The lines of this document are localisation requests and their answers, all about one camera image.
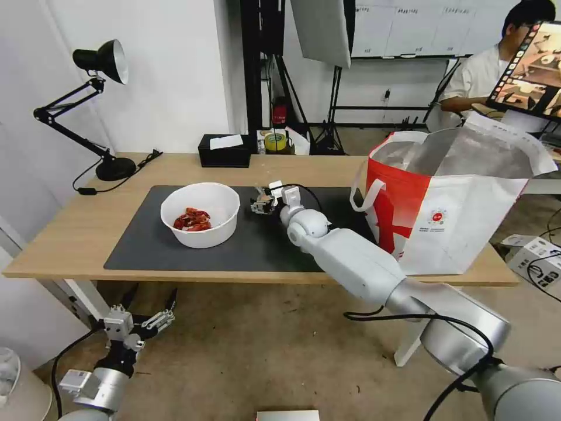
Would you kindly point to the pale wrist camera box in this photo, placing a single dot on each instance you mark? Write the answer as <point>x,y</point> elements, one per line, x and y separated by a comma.
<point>275,187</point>
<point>118,326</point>

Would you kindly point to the black desk lamp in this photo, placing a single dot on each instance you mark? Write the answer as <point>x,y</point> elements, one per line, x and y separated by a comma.
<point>111,164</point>

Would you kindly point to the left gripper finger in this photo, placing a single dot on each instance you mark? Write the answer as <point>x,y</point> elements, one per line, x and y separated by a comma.
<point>119,310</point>
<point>158,321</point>

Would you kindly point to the black metal frame post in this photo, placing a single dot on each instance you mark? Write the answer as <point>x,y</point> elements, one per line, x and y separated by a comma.
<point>258,66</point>

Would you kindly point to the white cardboard box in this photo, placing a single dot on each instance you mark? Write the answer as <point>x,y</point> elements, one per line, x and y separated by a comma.
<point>532,258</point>

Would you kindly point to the red and white takeout bag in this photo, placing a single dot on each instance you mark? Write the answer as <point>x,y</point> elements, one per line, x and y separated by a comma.
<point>451,215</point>

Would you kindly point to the red crayfish shell scraps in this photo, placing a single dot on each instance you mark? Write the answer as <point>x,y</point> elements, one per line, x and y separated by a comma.
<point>193,220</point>

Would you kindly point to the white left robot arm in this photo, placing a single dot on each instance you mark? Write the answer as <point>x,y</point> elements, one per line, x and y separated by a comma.
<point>103,388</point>

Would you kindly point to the yellow tape roll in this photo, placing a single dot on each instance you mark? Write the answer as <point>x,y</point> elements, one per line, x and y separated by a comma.
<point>275,142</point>

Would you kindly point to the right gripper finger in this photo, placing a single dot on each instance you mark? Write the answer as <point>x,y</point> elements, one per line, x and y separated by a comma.
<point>259,191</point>
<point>258,208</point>

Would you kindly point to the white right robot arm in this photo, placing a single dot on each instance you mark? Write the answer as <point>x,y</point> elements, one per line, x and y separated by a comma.
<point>364,267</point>

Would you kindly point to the black light stand tripod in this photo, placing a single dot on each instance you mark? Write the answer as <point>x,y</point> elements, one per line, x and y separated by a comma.
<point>335,109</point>

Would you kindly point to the white bin with plastic liner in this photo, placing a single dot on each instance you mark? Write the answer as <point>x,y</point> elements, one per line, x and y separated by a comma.
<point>17,386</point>

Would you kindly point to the black tissue box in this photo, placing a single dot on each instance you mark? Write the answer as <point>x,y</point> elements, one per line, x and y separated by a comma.
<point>223,155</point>

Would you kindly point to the computer monitor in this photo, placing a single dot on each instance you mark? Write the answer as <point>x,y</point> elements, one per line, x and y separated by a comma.
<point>528,70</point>

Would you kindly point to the black canister with red label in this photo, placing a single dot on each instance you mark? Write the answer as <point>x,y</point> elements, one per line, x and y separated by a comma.
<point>279,113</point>

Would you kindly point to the black table mat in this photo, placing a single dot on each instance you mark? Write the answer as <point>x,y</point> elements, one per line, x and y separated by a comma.
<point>140,245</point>

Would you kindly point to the white photo softbox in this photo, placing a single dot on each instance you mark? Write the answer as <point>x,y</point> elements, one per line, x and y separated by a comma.
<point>322,30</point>

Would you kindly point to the whiteboard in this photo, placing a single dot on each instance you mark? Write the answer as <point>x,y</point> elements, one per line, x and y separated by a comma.
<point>416,26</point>

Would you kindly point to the person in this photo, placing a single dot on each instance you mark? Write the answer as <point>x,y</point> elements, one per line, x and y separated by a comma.
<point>471,79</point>

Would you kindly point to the white robot front shell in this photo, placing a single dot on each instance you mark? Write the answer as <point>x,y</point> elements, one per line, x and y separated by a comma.
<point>288,415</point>

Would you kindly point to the white paper bowl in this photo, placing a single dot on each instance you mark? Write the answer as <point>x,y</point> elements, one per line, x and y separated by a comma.
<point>206,237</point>

